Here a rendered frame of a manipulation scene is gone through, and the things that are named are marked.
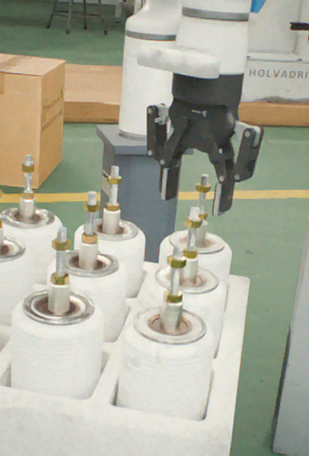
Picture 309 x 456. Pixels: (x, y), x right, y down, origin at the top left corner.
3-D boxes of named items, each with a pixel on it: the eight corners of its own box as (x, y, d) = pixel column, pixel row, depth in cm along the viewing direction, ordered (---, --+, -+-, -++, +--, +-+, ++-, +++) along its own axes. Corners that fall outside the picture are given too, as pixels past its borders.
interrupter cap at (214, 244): (214, 233, 98) (215, 229, 98) (232, 256, 91) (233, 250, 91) (161, 234, 96) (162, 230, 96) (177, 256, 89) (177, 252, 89)
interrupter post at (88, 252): (77, 270, 83) (78, 244, 82) (77, 262, 85) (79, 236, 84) (98, 271, 83) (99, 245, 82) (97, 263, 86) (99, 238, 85)
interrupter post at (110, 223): (100, 234, 94) (101, 211, 93) (102, 228, 97) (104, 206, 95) (117, 236, 94) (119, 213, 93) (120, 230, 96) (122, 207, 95)
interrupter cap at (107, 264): (54, 278, 81) (54, 272, 80) (57, 252, 88) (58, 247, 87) (120, 281, 81) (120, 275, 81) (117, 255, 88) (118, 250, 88)
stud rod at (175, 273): (177, 315, 71) (184, 247, 68) (167, 316, 71) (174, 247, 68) (174, 311, 72) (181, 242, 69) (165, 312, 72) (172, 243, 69)
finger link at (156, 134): (167, 102, 80) (172, 154, 81) (154, 103, 81) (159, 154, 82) (153, 105, 78) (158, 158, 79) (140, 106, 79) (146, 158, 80)
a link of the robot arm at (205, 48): (131, 66, 71) (135, 1, 68) (192, 59, 79) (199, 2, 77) (207, 81, 66) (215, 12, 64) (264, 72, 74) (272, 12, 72)
